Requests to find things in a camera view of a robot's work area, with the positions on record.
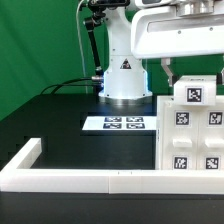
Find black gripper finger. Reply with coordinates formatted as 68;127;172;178
216;67;224;85
161;58;178;87

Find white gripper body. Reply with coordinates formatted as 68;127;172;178
131;1;224;59

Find white cabinet body box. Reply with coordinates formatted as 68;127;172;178
155;96;224;171

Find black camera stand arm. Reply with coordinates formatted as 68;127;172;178
78;0;131;83

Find white cabinet top block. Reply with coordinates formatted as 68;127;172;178
173;75;216;106

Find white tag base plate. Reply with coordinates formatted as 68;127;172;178
83;116;156;131

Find white U-shaped fence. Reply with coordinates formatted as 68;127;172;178
0;138;224;195

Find black cables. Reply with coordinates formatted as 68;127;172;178
40;77;105;96

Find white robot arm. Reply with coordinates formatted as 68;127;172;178
99;0;224;104

